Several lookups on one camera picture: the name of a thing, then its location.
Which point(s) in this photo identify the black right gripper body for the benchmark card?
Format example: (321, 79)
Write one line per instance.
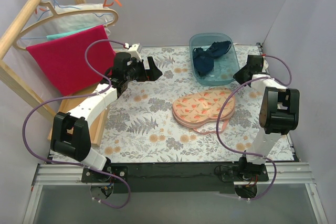
(243, 74)

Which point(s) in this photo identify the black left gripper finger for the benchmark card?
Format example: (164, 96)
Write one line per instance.
(153, 74)
(151, 63)

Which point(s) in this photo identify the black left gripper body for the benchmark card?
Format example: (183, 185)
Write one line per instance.
(146, 69)

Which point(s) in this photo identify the navy blue lace bra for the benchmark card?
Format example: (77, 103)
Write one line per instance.
(203, 60)

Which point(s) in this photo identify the peach floral mesh laundry bag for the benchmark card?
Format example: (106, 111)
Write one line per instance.
(197, 110)

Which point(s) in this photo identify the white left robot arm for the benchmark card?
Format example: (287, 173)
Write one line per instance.
(71, 131)

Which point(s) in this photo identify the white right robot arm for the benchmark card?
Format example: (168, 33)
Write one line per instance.
(279, 114)

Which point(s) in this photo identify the clear teal plastic tub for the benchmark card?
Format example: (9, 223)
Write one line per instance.
(224, 67)

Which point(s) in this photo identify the floral patterned table mat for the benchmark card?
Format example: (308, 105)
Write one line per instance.
(140, 126)

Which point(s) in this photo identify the magenta red towel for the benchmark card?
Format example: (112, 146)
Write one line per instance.
(63, 60)

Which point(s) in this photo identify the white cloth on hanger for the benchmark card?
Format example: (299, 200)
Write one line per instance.
(79, 21)

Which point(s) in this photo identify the teal folded cloth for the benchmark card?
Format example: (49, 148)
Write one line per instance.
(65, 34)

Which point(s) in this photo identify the beige wooden hanger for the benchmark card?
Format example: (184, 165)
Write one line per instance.
(65, 18)

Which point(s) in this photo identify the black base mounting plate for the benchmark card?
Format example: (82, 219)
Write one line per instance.
(170, 177)

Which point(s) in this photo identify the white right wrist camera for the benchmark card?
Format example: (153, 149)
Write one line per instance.
(265, 65)

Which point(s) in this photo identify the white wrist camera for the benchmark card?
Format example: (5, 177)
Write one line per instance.
(134, 51)
(265, 65)

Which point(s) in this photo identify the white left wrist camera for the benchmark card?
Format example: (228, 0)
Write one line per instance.
(134, 51)

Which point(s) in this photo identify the aluminium frame rail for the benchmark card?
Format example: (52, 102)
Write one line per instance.
(175, 193)

